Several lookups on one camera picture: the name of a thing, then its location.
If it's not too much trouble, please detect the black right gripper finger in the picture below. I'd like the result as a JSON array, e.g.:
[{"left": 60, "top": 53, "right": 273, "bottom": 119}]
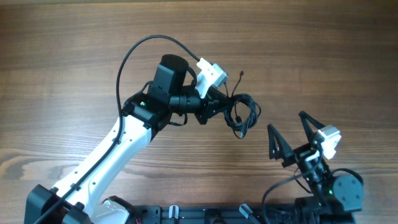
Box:
[
  {"left": 267, "top": 124, "right": 294, "bottom": 160},
  {"left": 298, "top": 111, "right": 325, "bottom": 142}
]

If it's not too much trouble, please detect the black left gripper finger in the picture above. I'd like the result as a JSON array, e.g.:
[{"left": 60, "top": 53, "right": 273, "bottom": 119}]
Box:
[
  {"left": 211, "top": 87, "right": 232, "bottom": 103},
  {"left": 211, "top": 101, "right": 233, "bottom": 117}
]

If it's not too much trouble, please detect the black cable bundle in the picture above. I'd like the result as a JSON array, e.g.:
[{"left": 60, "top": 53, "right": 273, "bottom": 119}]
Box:
[{"left": 223, "top": 70, "right": 262, "bottom": 139}]

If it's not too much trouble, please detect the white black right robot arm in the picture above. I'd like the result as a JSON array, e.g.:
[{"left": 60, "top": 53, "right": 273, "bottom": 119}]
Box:
[{"left": 265, "top": 111, "right": 364, "bottom": 215}]

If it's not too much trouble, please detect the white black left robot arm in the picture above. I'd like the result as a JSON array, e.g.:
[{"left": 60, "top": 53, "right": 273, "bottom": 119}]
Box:
[{"left": 24, "top": 54, "right": 232, "bottom": 223}]

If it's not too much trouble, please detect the black right camera cable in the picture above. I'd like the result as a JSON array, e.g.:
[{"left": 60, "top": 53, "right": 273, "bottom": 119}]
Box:
[{"left": 261, "top": 149, "right": 364, "bottom": 218}]

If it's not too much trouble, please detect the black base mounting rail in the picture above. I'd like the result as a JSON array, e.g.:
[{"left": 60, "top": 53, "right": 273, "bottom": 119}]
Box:
[{"left": 133, "top": 203, "right": 355, "bottom": 224}]

